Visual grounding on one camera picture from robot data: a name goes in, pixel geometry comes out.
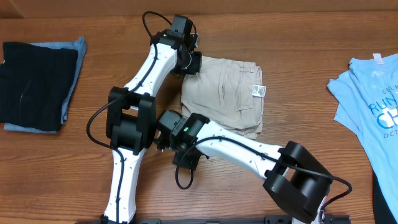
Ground black folded garment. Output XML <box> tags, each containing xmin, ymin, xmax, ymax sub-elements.
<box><xmin>0</xmin><ymin>41</ymin><xmax>79</xmax><ymax>133</ymax></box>

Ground dark garment bottom right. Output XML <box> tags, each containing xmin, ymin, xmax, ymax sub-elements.
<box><xmin>373</xmin><ymin>172</ymin><xmax>397</xmax><ymax>224</ymax></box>

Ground blue folded denim garment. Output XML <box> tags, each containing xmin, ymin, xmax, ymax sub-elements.
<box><xmin>3</xmin><ymin>36</ymin><xmax>88</xmax><ymax>134</ymax></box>

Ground light blue t-shirt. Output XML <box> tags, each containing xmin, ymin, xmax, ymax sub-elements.
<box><xmin>327</xmin><ymin>54</ymin><xmax>397</xmax><ymax>221</ymax></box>

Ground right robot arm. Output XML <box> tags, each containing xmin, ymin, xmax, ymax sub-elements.
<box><xmin>156</xmin><ymin>110</ymin><xmax>332</xmax><ymax>223</ymax></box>

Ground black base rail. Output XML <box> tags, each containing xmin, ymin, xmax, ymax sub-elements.
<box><xmin>76</xmin><ymin>214</ymin><xmax>351</xmax><ymax>224</ymax></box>

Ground beige khaki shorts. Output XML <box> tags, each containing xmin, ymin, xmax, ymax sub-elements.
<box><xmin>181</xmin><ymin>56</ymin><xmax>264</xmax><ymax>140</ymax></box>

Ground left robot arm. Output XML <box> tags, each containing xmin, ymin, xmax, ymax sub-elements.
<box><xmin>100</xmin><ymin>15</ymin><xmax>201</xmax><ymax>223</ymax></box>

